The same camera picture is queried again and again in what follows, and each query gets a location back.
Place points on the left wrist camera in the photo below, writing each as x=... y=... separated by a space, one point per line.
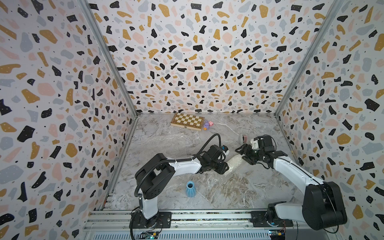
x=225 y=150

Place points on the purple orange small toy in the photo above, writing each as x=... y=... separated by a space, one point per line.
x=206 y=125

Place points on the wooden chessboard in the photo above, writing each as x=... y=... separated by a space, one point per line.
x=187 y=121

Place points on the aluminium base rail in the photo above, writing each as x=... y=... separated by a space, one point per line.
x=200 y=225

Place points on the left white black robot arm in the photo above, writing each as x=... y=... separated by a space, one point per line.
x=154 y=176

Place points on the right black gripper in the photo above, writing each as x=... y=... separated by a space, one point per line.
x=245 y=146

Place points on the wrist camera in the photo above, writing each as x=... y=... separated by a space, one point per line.
x=255 y=144
x=225 y=150

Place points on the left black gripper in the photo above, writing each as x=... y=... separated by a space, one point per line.
x=223 y=169

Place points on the clear bubble wrap sheet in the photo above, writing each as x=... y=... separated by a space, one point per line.
x=153 y=177

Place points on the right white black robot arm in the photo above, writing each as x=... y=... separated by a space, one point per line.
x=322 y=207

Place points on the white ribbed ceramic vase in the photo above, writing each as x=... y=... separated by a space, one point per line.
x=234 y=163

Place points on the clear tape dispenser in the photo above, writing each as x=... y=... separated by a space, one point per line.
x=243 y=138

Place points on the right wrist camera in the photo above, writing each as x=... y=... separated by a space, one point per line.
x=255 y=144

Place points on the small blue ribbed vase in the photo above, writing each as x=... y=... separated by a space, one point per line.
x=191 y=189

